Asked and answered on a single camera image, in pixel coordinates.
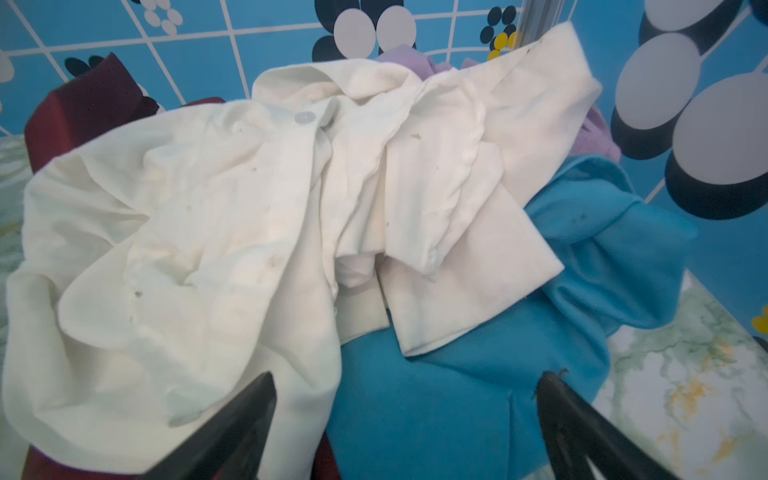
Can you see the purple cloth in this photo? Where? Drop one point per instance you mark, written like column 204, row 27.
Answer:
column 594, row 137

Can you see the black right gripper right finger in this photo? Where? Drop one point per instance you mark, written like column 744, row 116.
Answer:
column 580, row 442

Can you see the teal cloth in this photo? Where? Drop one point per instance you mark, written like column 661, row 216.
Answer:
column 467, row 410

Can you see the white shirt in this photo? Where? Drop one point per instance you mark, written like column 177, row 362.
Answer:
column 173, row 260

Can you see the aluminium corner post right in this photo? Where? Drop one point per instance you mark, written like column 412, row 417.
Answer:
column 535, row 19

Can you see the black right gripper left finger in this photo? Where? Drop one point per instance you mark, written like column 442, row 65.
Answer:
column 230, row 444

